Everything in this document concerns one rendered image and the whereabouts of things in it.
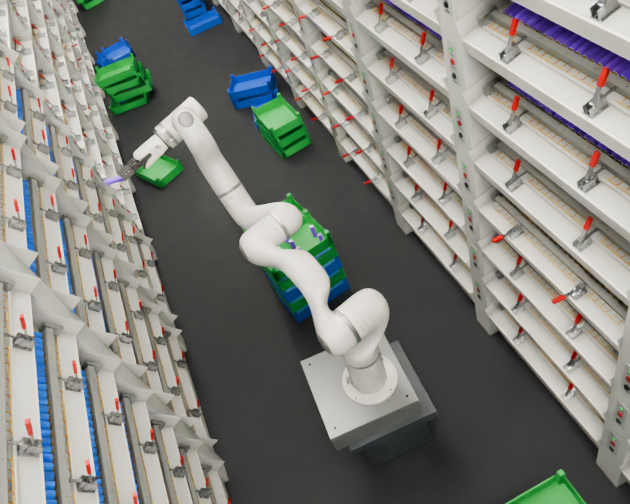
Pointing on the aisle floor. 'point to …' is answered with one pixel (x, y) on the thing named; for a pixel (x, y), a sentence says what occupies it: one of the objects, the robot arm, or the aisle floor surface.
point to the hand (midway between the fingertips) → (125, 172)
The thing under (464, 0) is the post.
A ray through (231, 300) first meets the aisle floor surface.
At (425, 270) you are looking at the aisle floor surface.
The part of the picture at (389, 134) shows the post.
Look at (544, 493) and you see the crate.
